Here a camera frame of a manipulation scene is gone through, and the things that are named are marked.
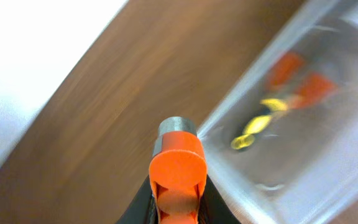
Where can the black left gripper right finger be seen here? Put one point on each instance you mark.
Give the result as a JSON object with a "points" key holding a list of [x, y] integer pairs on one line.
{"points": [[213, 209]]}

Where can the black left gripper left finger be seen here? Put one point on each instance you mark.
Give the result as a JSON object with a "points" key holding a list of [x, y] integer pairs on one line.
{"points": [[142, 209]]}

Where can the orange perforated cylinder tool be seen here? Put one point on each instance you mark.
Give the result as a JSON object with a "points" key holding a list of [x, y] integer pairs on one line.
{"points": [[178, 171]]}

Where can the yellow black handled file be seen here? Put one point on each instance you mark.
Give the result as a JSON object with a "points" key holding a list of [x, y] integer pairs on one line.
{"points": [[256, 124]]}

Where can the orange scraper with wooden handle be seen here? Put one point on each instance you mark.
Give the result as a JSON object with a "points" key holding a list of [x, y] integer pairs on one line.
{"points": [[291, 86]]}

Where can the clear plastic container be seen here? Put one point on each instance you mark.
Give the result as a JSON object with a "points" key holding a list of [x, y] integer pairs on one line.
{"points": [[303, 168]]}

